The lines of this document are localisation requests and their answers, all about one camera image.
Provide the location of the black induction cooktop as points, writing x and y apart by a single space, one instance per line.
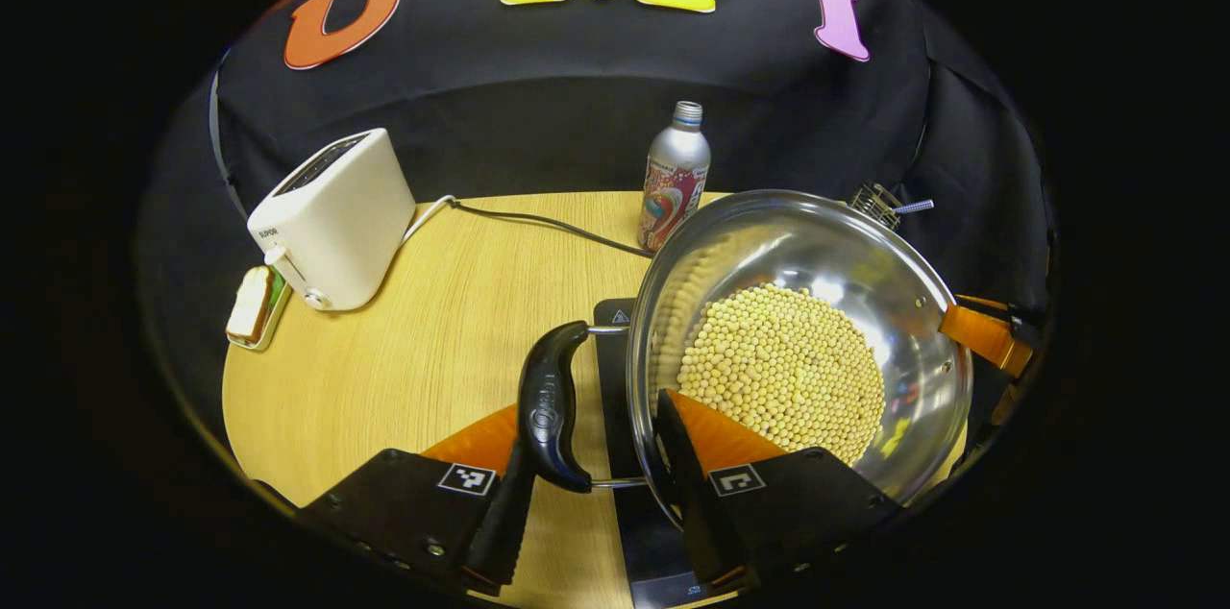
610 398

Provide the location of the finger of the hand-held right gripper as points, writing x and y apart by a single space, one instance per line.
980 335
1004 402

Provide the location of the silver drink bottle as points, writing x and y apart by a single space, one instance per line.
677 158

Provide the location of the white toaster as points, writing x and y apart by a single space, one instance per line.
336 215

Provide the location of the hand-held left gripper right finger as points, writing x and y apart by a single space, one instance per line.
687 494

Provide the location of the pile of soybeans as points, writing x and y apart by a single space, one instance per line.
778 369

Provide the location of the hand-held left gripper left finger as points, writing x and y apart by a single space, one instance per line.
500 532

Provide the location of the white bread sandwich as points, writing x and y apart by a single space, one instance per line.
250 302

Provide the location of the black backdrop cloth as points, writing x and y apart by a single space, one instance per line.
538 90

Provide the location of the pale green rectangular plate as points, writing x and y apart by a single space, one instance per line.
272 332

